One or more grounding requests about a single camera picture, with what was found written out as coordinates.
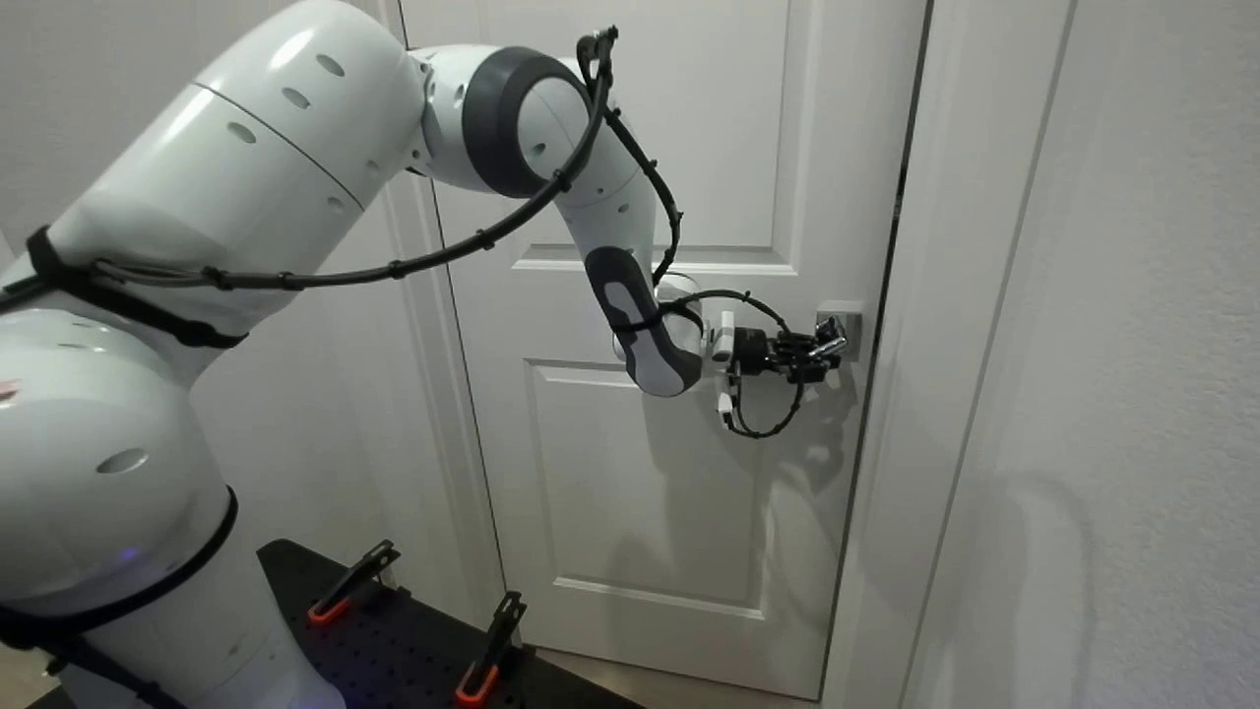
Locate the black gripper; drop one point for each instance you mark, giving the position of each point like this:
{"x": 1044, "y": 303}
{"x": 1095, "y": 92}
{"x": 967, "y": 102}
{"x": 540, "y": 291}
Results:
{"x": 766, "y": 357}

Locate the black orange spring clamp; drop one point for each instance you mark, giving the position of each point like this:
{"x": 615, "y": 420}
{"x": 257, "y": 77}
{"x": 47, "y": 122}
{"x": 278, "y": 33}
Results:
{"x": 492, "y": 652}
{"x": 349, "y": 588}

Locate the white panelled door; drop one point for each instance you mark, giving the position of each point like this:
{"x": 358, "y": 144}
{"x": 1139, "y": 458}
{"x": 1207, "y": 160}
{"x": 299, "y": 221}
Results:
{"x": 632, "y": 525}

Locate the black robot base board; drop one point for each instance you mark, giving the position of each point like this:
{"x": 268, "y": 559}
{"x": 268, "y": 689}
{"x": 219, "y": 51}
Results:
{"x": 394, "y": 652}

